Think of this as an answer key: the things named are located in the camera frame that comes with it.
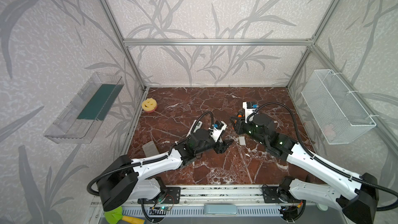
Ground white battery cover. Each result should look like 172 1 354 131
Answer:
238 136 246 146

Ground white remote control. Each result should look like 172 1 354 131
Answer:
186 121 203 137

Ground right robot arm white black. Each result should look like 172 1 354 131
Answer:
230 114 398 224

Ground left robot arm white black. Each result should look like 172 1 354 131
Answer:
87 129 233 212

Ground grey rectangular sponge block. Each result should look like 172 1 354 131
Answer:
142 141 160 157

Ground yellow smiley sponge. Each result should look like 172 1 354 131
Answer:
142 98 158 113

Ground pink item in basket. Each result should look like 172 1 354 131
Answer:
323 124 336 140

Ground pale green rectangular tray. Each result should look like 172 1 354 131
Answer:
204 204 238 216

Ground pale green round soap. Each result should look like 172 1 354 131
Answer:
316 203 329 212

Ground green yellow scoop brush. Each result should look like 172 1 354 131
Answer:
104 206 145 224

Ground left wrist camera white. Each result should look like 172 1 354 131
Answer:
209 120 227 142

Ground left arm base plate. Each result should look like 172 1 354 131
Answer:
137 187 181 205

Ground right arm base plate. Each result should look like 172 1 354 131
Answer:
261 185 301 204

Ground white wire mesh basket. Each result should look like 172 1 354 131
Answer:
302 69 377 145

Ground clear plastic wall shelf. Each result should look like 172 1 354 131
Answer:
44 72 124 144

